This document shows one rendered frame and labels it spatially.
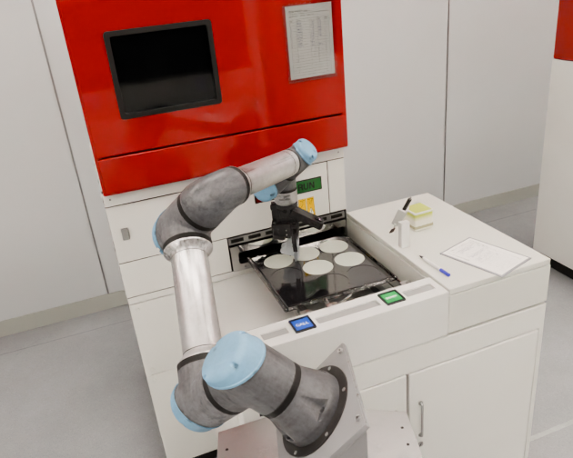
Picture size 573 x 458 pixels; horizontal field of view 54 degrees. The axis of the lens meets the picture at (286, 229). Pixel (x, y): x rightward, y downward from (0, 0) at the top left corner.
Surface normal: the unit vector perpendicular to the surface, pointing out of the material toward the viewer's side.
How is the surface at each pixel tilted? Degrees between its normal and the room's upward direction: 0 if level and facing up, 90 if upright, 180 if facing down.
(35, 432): 0
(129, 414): 0
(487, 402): 90
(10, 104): 90
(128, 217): 90
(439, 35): 90
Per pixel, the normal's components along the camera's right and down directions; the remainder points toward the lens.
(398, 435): -0.09, -0.90
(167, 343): 0.36, 0.37
